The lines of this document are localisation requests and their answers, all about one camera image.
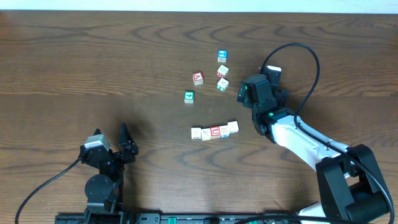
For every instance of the blue-top wooden block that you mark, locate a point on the blue-top wooden block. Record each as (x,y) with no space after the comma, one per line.
(222,56)

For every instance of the green J wooden block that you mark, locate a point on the green J wooden block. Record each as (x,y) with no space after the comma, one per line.
(222,84)

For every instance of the red U wooden block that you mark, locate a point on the red U wooden block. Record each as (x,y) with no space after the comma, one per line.
(215,132)

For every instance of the red A wooden block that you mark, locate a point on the red A wooden block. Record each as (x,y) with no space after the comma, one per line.
(198,78)

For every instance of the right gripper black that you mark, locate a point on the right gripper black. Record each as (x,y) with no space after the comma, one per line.
(242,96)

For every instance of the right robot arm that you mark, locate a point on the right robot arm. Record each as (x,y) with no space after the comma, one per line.
(350,182)

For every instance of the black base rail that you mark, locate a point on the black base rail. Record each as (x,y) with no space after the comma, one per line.
(150,218)

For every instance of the blue-edged number 3 block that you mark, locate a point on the blue-edged number 3 block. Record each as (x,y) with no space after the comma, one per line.
(224,131)

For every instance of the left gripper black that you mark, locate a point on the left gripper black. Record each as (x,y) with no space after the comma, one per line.
(112,156)

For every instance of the plain cream wooden block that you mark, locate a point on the plain cream wooden block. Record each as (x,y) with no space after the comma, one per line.
(233,126)

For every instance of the cream block with yellow side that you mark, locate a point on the cream block with yellow side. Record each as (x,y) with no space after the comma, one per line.
(196,133)

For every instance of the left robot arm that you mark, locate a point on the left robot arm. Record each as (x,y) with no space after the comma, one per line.
(104,191)

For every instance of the red M wooden block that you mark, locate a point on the red M wooden block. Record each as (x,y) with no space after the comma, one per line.
(222,71)

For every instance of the green 4 wooden block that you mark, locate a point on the green 4 wooden block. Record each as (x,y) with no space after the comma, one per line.
(189,97)

